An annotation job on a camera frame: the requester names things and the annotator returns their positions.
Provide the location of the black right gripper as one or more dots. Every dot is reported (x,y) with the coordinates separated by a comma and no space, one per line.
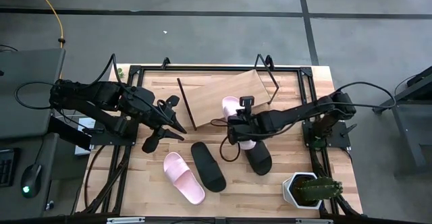
(244,127)

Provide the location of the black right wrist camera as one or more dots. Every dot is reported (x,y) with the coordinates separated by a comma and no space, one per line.
(247,100)

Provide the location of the black keyboard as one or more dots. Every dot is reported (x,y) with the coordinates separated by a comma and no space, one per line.
(5,168)

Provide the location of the green cactus plant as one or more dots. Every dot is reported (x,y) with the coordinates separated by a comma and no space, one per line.
(319,188)

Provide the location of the silver metal bracket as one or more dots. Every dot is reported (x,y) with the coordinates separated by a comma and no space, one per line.
(125,220)
(314,221)

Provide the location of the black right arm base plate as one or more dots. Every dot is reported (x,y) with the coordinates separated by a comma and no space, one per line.
(341,141)

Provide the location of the grey flat panel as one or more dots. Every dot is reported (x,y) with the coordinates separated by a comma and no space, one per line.
(33,65)

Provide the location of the black computer mouse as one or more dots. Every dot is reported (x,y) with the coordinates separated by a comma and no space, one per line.
(32,180)

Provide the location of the black rubber slide sandal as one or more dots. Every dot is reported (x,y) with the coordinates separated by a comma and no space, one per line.
(207,166)
(260,158)

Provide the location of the black metal stand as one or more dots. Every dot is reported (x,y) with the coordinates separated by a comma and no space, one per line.
(406,133)

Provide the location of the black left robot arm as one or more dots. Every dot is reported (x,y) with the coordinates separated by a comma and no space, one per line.
(101,94)

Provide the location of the white paper sheet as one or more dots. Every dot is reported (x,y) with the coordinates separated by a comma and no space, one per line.
(87,122)

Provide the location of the black flat bar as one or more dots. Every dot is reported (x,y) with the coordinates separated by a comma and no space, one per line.
(67,133)

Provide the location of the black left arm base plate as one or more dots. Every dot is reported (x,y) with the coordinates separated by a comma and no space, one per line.
(101,138)

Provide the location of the small green leaf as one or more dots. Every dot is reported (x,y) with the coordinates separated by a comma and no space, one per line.
(120,72)

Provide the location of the wooden shelf with black frame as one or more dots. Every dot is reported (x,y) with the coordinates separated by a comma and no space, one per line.
(219,99)

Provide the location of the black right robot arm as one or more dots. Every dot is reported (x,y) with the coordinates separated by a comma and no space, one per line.
(297,111)

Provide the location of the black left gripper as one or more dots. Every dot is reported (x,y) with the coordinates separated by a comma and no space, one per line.
(150,109)

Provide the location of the white hexagonal plant pot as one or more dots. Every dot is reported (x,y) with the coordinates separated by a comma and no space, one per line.
(287,190)

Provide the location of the dark grey desk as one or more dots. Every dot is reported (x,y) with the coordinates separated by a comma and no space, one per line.
(13,207)

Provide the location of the pink rubber slide sandal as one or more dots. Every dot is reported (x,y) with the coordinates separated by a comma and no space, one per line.
(184,180)
(229,104)

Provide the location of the black frame bracket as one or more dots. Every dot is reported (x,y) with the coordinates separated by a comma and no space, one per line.
(165,62)
(269,60)

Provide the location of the black aluminium table frame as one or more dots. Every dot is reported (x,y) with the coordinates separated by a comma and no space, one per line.
(202,68)

